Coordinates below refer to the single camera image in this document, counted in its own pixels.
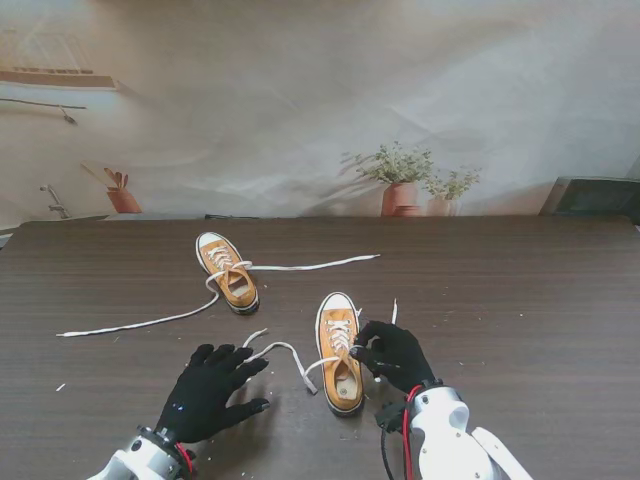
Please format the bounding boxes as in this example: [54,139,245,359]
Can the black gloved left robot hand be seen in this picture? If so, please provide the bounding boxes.
[157,342,271,445]

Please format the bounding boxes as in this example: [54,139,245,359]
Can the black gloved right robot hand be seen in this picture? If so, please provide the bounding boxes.
[352,320,436,396]

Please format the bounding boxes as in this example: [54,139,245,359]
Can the white shoelace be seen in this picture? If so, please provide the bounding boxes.
[55,244,382,338]
[242,298,400,396]

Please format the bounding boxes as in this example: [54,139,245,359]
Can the printed kitchen backdrop cloth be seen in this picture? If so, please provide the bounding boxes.
[0,0,640,221]

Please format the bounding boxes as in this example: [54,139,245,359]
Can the red left wrist cable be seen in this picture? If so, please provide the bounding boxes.
[174,442,197,474]

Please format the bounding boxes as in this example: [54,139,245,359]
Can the red wrist cable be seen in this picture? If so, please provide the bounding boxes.
[174,442,197,474]
[401,387,417,480]

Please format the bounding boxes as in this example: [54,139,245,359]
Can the red right wrist cable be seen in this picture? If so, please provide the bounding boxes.
[401,387,417,480]

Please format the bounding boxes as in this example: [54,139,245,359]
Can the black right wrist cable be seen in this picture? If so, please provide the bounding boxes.
[378,428,397,480]

